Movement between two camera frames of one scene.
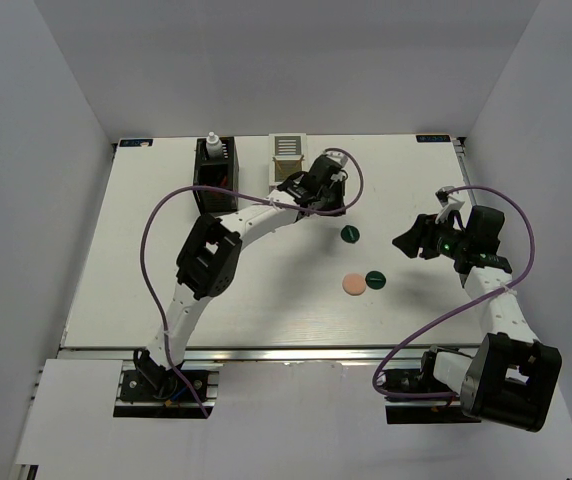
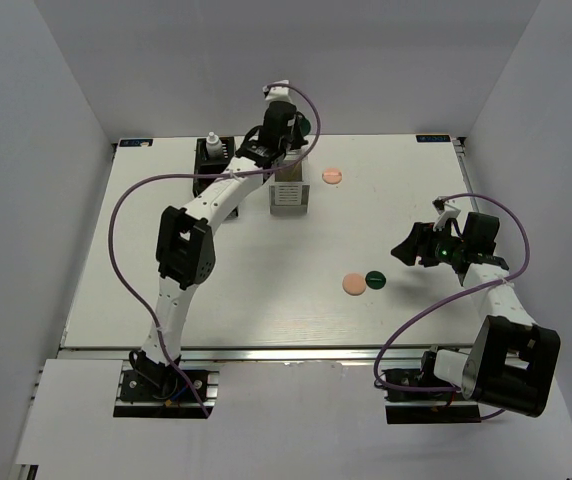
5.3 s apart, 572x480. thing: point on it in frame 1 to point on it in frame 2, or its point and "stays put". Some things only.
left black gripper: (338, 185) to (299, 141)
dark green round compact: (350, 234) to (305, 126)
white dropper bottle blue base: (213, 145) stays put
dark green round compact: (375, 279) stays put
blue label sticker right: (433, 138) stays put
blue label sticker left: (135, 143) stays put
